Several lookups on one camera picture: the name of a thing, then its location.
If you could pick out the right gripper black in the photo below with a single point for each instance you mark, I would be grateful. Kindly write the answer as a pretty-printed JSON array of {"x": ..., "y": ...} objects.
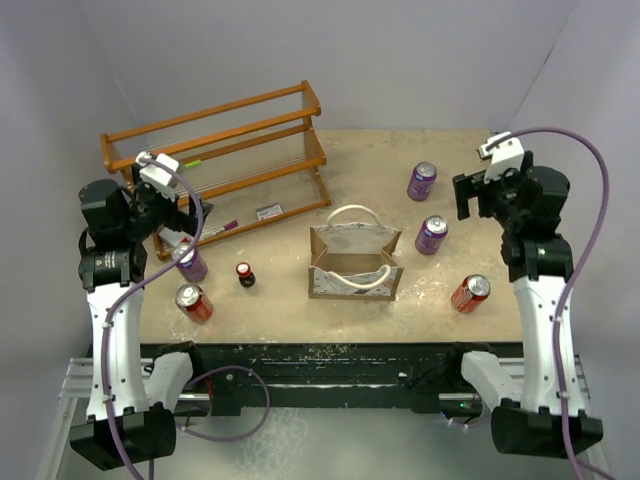
[{"x": 474, "y": 185}]

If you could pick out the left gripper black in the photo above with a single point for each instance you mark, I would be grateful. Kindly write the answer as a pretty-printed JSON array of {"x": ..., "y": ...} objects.
[{"x": 178, "y": 220}]

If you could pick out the purple soda can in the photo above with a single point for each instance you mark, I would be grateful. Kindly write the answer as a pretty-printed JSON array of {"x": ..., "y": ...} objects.
[
  {"x": 192, "y": 267},
  {"x": 422, "y": 180},
  {"x": 431, "y": 235}
]

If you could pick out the canvas bag with rope handles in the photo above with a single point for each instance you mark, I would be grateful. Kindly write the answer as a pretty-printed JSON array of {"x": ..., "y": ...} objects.
[{"x": 352, "y": 257}]

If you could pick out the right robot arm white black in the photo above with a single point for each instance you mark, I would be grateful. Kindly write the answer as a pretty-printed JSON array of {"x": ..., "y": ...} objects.
[{"x": 544, "y": 415}]

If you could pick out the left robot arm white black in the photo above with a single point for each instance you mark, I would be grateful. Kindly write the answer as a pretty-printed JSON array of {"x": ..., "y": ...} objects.
[{"x": 130, "y": 416}]

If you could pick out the white box on rack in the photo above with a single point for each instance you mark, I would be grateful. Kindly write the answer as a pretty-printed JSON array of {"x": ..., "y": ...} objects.
[{"x": 173, "y": 238}]

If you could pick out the pink marker pen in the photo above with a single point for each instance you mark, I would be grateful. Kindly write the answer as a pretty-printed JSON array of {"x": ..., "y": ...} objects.
[{"x": 213, "y": 231}]

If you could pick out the left red soda can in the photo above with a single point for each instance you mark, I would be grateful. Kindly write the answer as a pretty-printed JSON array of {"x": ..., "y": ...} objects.
[{"x": 194, "y": 303}]

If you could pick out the red soda can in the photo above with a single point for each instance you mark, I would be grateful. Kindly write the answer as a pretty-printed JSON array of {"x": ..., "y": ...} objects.
[
  {"x": 194, "y": 303},
  {"x": 472, "y": 291}
]

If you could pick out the small dark sauce bottle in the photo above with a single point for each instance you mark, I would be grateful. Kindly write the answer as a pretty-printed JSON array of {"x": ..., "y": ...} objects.
[{"x": 245, "y": 274}]

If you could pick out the orange wooden rack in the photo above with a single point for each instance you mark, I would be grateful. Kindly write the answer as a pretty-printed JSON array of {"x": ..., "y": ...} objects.
[{"x": 255, "y": 152}]

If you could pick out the right red soda can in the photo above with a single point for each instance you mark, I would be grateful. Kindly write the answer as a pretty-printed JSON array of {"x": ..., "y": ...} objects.
[{"x": 472, "y": 291}]

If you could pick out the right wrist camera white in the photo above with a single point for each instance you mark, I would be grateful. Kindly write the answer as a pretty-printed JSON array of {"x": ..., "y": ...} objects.
[{"x": 504, "y": 154}]

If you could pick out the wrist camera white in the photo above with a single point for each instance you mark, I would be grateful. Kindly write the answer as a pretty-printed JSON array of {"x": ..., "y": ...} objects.
[
  {"x": 158, "y": 170},
  {"x": 504, "y": 154}
]

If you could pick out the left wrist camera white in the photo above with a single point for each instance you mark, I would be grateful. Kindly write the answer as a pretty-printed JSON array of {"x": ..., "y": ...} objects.
[{"x": 158, "y": 170}]

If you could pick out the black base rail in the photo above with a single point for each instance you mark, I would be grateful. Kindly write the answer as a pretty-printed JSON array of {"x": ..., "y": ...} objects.
[{"x": 423, "y": 377}]

